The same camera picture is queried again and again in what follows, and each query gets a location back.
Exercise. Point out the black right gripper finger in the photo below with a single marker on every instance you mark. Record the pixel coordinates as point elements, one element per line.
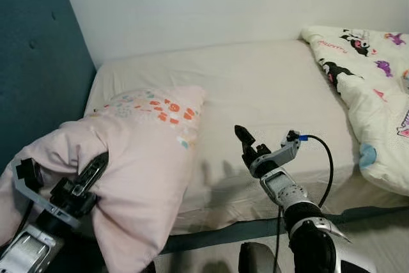
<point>244,137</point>

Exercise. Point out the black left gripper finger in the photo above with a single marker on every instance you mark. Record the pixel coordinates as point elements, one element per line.
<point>94,169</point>

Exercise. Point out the pink dotted pillow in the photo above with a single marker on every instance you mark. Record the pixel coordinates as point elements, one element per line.
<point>147,171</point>

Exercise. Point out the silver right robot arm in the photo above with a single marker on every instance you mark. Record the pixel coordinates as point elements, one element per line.
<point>300,212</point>

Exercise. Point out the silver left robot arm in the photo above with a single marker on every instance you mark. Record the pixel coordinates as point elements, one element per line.
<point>25,250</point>

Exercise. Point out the mattress with beige sheet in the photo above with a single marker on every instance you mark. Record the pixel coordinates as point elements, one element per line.
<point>268,94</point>

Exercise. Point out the dark grey robot right leg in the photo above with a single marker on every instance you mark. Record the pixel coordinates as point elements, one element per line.
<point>255,259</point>

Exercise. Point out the teal upholstered headboard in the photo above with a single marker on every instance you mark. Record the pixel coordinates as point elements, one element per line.
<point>38,62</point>

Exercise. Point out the cream cartoon print blanket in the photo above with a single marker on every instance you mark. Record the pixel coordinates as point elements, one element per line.
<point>377,113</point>

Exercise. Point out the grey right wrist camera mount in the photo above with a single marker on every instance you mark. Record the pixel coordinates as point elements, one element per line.
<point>281,153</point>

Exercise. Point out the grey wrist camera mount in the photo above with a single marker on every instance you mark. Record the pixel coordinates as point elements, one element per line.
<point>35,199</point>
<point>281,153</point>

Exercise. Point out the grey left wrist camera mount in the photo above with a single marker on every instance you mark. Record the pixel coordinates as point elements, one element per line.
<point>35,199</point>

